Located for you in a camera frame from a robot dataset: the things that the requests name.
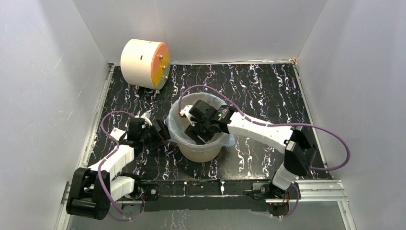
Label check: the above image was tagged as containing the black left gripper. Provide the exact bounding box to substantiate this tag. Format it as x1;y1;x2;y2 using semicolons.
140;119;177;150

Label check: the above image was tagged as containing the beige round trash bin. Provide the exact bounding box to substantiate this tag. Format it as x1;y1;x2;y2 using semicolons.
166;92;236;163

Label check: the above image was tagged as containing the white trash bag box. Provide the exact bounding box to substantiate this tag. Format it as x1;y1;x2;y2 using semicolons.
110;128;127;141

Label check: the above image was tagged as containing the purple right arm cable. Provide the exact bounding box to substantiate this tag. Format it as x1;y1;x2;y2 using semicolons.
178;84;351;172

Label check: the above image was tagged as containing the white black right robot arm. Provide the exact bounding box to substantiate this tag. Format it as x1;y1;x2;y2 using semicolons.
165;100;317;199

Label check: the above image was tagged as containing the translucent blue plastic trash bag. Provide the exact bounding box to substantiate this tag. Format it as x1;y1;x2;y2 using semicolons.
166;92;237;154

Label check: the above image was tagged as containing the white cylinder with orange face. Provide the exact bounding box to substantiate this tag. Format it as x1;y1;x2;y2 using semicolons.
120;39;170;91

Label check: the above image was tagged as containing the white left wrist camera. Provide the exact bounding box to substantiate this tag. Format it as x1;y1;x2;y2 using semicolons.
140;111;153;126

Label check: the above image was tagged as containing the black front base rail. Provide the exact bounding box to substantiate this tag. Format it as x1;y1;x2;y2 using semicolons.
120;179;302;218

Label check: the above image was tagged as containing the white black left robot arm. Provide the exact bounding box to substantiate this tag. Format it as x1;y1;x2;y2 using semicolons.
66;115;168;220

